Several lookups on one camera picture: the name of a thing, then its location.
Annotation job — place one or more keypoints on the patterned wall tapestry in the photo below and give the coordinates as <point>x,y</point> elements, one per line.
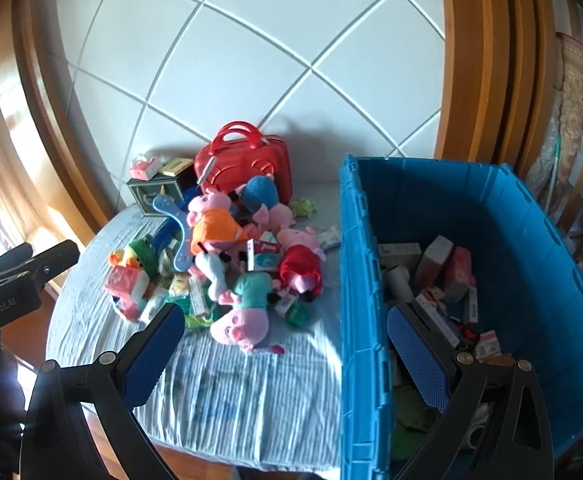
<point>571,110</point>

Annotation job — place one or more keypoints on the white teal red box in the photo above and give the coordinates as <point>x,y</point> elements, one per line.
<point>264,257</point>

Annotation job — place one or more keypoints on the blue plastic container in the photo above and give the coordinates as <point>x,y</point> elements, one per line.
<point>521,220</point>

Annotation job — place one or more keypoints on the green plastic toy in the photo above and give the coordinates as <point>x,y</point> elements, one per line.
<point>296,315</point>

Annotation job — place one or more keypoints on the pig plush orange dress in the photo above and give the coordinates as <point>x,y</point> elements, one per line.
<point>211,230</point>

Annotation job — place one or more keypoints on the green frog plush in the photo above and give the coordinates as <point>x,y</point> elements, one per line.
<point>144,252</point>

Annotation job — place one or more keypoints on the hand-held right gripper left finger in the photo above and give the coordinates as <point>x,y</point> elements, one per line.
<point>151,355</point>

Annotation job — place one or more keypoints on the red toy suitcase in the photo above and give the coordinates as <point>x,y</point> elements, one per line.
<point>241,165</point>

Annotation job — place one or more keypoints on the pig plush red dress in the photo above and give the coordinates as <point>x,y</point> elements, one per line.
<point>299,267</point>

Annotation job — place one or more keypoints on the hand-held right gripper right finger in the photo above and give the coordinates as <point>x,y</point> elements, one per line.
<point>416,355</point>

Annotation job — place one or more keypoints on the white tape roll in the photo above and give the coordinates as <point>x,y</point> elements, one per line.
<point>476,435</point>

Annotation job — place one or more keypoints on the dark green gift box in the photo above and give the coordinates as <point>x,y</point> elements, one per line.
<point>146,197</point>

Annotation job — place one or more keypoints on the green cloth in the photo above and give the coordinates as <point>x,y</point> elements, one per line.
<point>411,430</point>

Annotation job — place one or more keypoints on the white pink pad pack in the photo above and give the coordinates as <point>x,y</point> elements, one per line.
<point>131,307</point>

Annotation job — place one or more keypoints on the light green small plush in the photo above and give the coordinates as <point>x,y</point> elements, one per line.
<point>304,207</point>

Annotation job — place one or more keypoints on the blue plastic tube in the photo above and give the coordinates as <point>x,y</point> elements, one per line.
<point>179,245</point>

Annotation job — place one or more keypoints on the pig plush teal dress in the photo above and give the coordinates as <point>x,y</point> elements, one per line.
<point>249,292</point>

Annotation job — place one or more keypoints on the wooden window frame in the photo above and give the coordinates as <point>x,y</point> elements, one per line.
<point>46,110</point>

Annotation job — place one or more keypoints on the red white packet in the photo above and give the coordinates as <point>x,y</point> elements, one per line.
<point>146,167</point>

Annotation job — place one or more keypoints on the white cardboard box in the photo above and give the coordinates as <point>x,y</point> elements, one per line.
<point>399,252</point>

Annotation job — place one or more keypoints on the small yellow box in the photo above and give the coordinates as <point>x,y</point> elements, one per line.
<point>176,167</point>

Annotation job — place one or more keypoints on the pig plush blue dress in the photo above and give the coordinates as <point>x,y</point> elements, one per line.
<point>264,192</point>

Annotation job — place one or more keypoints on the yellow duck plush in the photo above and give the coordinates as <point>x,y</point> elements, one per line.
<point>121,259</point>

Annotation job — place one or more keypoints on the cardboard tube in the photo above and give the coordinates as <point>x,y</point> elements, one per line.
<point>396,282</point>

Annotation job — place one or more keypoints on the pink red box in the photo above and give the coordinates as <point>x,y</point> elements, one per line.
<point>434,260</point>

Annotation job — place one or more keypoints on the wooden door frame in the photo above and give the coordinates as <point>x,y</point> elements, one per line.
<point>481,60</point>

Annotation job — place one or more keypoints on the blue striped table cloth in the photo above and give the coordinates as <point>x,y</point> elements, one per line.
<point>246,400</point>

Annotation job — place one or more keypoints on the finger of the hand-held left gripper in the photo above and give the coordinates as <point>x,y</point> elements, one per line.
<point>11,257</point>
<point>56,257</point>

